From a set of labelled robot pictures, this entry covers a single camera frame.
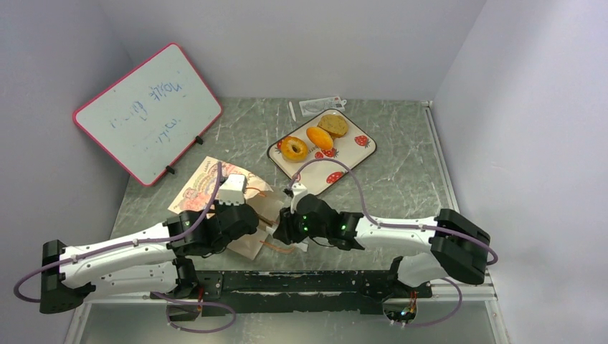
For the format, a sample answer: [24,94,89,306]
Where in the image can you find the white paper bag orange handles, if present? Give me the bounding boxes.
[168,157,297,259]

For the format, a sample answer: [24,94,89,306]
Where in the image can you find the ring doughnut fake bread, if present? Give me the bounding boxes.
[280,136,308,163]

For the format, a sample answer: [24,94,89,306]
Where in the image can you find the orange fake bread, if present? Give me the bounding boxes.
[306,127,334,151]

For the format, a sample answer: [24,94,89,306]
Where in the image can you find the yellow fake bread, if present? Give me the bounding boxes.
[317,115,348,138]

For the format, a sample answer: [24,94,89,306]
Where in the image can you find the metal tongs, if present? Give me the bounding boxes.
[257,214,308,254]

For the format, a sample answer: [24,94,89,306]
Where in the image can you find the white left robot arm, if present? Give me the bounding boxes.
[39,204,259,314]

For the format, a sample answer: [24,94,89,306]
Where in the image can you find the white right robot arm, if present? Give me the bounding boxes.
[272,195,491,297]

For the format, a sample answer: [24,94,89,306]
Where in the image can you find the strawberry pattern tray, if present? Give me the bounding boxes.
[266,109,377,195]

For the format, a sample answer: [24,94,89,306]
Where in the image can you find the clear plastic package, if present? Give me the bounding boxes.
[299,96,347,117]

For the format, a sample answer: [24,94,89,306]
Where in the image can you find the white pen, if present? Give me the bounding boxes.
[288,101,296,122]

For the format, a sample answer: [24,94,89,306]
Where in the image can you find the pink framed whiteboard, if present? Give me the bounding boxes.
[72,43,223,186]

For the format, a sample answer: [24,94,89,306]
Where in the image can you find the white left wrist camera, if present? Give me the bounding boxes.
[216,173,247,206]

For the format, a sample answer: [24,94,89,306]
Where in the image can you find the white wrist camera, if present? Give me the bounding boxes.
[284,182,308,214]
[216,173,247,206]

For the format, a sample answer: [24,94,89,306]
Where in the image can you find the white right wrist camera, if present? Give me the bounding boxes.
[284,182,308,214]

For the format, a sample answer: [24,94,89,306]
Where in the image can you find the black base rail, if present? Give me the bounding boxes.
[168,270,432,315]

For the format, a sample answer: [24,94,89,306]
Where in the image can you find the aluminium frame rail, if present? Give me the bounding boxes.
[421,100,498,302]

